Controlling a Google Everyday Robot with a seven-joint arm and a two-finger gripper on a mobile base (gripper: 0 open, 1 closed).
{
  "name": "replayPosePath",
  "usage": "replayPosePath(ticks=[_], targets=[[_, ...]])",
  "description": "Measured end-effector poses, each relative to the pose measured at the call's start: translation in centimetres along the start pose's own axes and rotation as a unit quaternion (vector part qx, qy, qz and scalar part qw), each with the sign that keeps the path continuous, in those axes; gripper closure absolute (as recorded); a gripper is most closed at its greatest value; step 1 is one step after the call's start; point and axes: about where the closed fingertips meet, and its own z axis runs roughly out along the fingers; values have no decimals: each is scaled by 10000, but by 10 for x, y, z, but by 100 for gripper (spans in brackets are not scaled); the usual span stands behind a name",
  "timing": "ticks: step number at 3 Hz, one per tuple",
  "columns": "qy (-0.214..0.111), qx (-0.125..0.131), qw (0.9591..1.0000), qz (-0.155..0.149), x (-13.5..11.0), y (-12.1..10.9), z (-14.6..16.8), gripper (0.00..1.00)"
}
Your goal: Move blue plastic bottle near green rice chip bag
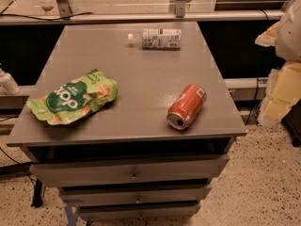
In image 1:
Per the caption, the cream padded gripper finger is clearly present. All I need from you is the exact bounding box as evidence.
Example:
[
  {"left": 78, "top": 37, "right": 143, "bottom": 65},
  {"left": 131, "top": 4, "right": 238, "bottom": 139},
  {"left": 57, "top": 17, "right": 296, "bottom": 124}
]
[{"left": 255, "top": 22, "right": 279, "bottom": 47}]

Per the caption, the clear plastic bottle blue label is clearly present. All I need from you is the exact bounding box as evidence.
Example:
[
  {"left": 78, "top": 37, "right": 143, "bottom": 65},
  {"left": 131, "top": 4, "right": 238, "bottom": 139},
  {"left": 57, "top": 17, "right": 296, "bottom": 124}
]
[{"left": 128, "top": 28, "right": 182, "bottom": 50}]

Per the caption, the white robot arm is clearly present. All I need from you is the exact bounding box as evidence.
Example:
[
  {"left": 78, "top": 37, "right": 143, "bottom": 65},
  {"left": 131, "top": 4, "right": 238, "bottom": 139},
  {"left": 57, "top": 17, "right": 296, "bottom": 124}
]
[{"left": 255, "top": 0, "right": 301, "bottom": 62}]

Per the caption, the green rice chip bag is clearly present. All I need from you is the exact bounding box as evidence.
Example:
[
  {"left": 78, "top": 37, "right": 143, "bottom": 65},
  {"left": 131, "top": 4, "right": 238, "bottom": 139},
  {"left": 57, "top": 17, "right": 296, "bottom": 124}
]
[{"left": 26, "top": 70, "right": 119, "bottom": 125}]

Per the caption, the red soda can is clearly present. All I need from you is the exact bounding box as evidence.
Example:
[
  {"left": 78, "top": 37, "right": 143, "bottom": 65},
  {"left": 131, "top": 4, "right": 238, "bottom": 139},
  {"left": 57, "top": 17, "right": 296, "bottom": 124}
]
[{"left": 166, "top": 84, "right": 207, "bottom": 130}]

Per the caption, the grey drawer cabinet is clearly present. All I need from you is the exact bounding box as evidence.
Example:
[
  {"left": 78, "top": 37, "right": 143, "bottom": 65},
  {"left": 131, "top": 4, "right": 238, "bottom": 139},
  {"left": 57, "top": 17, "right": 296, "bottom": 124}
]
[{"left": 7, "top": 22, "right": 246, "bottom": 220}]

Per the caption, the top drawer knob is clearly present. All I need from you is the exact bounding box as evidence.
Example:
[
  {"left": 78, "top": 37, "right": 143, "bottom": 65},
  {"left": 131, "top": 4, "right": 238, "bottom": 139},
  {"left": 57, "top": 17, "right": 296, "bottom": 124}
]
[{"left": 130, "top": 172, "right": 139, "bottom": 182}]

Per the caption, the white pipe at left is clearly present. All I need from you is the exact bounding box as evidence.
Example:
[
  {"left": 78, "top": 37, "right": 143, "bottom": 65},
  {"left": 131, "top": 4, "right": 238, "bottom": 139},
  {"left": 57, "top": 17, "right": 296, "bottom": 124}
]
[{"left": 0, "top": 68, "right": 21, "bottom": 95}]

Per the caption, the black stand foot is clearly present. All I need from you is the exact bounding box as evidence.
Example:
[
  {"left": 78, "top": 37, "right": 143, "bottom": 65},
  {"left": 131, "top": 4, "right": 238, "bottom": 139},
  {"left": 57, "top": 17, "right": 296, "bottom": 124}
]
[{"left": 31, "top": 180, "right": 43, "bottom": 208}]

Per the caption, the black cable at right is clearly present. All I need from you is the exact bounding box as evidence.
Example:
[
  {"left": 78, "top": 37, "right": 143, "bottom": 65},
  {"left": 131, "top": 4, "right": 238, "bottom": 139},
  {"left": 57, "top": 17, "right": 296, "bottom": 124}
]
[{"left": 244, "top": 77, "right": 261, "bottom": 126}]

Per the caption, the metal frame rail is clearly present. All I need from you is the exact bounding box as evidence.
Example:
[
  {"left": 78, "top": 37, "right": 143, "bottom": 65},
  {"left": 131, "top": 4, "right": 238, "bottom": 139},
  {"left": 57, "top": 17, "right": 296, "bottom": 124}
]
[{"left": 0, "top": 9, "right": 284, "bottom": 25}]

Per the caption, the black cable on rail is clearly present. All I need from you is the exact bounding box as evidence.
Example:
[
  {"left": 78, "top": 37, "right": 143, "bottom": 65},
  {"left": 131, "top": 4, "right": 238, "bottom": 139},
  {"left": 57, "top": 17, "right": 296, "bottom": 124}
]
[{"left": 0, "top": 11, "right": 94, "bottom": 22}]

